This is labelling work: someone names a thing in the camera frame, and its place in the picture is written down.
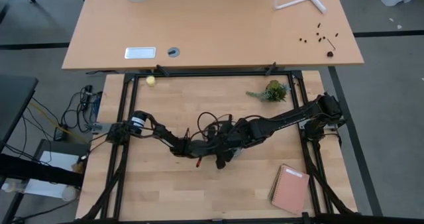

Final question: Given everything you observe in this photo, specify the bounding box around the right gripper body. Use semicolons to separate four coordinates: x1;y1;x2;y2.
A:
220;117;254;150

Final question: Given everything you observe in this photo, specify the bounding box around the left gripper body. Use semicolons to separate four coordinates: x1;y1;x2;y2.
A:
190;138;220;159

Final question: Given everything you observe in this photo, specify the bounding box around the potted succulent plant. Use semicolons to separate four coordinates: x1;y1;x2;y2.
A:
245;80;290;103

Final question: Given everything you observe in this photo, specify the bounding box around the pink spiral notebook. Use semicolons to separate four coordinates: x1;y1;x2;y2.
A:
268;163;311;215

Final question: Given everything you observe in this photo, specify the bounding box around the light wooden desk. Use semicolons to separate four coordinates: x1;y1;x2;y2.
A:
62;0;365;72

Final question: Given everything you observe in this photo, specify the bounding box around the white sheet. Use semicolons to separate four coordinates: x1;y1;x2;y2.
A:
25;150;80;198

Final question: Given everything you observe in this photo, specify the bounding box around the black beam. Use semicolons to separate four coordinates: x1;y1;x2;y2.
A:
0;152;83;187

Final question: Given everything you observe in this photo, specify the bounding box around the black side desk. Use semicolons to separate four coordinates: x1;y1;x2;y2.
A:
0;74;39;152

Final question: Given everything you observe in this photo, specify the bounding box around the black floor cable bundle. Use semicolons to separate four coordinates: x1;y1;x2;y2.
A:
61;84;102;134

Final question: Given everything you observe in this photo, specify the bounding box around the yellow floor cable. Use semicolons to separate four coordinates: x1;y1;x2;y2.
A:
29;101;89;144

